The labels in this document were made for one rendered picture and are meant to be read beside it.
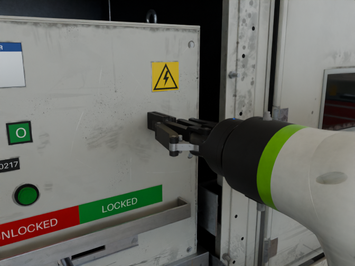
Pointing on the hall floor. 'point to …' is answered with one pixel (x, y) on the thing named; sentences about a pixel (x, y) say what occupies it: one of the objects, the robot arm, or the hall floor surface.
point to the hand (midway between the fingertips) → (161, 123)
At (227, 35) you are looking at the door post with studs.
